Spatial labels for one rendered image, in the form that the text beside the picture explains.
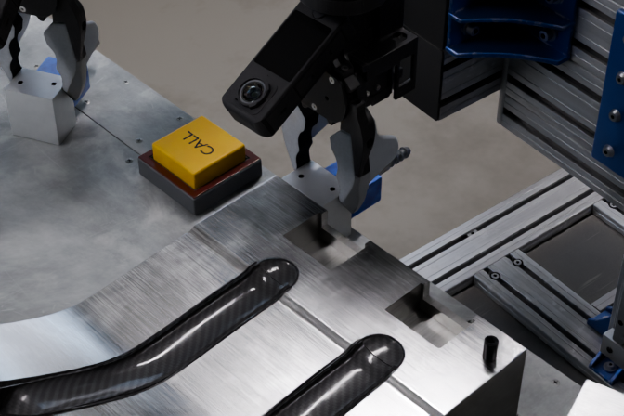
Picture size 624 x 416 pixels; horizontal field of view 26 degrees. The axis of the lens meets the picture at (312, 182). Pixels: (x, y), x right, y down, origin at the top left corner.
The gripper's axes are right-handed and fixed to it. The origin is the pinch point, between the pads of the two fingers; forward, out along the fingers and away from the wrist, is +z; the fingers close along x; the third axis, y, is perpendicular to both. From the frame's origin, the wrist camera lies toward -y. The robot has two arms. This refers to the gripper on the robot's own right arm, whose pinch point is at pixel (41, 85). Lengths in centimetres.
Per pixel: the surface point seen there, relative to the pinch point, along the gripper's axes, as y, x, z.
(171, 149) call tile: -3.3, -14.6, 1.0
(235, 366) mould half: -28.8, -31.1, -3.7
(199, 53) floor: 117, 39, 85
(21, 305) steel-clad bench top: -21.7, -9.1, 4.6
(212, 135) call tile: -0.3, -17.2, 1.0
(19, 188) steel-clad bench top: -9.0, -2.0, 4.6
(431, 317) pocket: -17.7, -42.3, -1.6
